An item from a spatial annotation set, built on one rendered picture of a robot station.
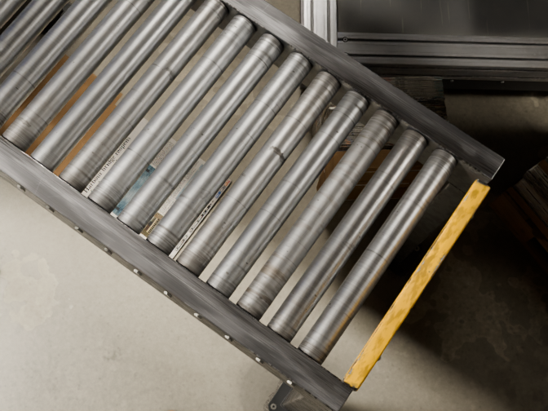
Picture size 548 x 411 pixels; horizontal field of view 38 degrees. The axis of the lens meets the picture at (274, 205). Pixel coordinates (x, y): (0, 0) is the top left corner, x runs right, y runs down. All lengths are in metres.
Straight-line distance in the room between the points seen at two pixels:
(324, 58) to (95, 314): 1.03
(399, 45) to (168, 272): 1.08
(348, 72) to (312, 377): 0.56
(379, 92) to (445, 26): 0.81
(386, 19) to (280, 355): 1.17
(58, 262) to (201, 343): 0.45
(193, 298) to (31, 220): 1.00
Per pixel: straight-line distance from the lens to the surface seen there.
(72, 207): 1.42
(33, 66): 1.53
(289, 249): 1.38
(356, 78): 1.49
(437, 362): 2.22
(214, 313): 1.36
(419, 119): 1.48
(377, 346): 1.35
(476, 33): 2.28
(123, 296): 2.19
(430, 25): 2.26
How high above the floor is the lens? 2.14
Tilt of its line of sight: 74 degrees down
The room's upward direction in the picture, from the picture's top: 11 degrees clockwise
